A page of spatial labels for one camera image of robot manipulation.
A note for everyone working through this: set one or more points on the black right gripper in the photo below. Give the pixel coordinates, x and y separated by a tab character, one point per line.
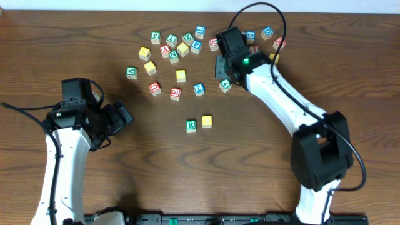
227	77

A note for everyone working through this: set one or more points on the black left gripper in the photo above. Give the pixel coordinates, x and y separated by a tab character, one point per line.
118	117

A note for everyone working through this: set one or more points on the green R letter block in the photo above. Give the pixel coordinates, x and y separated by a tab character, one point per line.
191	126

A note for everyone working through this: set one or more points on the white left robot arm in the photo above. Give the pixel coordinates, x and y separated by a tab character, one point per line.
76	128

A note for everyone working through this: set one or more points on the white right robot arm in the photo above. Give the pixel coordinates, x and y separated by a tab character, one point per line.
320	155

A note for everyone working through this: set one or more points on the red I letter block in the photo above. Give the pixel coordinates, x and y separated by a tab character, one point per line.
254	48

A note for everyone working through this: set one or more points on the green 4 number block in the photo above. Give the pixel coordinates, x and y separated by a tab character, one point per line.
225	85

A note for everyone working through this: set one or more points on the blue S letter block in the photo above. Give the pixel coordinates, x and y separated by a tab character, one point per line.
250	37

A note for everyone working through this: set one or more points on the red C letter block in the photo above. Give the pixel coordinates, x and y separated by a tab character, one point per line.
213	44

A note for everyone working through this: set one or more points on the yellow K letter block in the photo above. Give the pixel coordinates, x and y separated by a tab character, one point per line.
274	58

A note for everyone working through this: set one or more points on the blue Q letter block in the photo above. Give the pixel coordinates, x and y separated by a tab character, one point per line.
267	33

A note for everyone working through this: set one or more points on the red M letter block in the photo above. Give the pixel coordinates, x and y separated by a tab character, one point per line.
279	43

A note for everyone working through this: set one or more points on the blue P letter block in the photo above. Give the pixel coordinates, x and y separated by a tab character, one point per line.
196	46

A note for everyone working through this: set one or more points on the green V letter block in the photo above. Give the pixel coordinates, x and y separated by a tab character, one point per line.
131	73

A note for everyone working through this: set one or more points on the red U letter block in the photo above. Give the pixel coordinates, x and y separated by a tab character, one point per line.
155	88

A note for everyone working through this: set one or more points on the blue question mark block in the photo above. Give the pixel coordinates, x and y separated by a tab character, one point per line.
199	89

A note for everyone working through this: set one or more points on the blue L letter block top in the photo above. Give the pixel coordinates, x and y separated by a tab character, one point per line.
199	32

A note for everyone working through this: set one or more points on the green Z letter block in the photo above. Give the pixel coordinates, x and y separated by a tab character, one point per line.
188	39

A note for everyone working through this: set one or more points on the red E letter block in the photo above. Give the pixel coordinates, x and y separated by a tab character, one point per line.
175	93

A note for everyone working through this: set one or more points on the green N letter block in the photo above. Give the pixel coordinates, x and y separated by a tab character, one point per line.
173	57

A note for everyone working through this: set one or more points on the green L letter block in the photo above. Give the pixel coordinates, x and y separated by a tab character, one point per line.
172	40

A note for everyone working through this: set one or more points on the red A letter block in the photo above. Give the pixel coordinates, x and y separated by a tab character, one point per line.
165	50

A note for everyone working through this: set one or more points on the green P letter block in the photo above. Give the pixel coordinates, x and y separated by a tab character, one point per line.
156	38

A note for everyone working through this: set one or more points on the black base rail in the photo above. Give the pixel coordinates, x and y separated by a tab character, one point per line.
115	218

